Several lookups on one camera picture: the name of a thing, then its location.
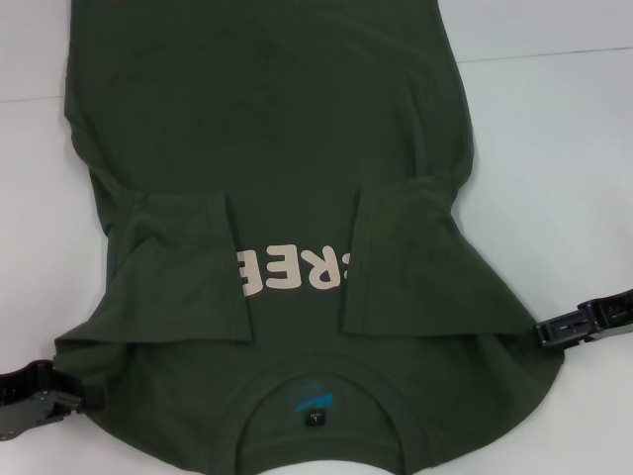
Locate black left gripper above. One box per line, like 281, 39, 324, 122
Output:
0, 359, 108, 430

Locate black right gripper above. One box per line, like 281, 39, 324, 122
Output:
535, 290, 633, 348

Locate dark green FREE T-shirt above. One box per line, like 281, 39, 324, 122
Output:
51, 0, 568, 475

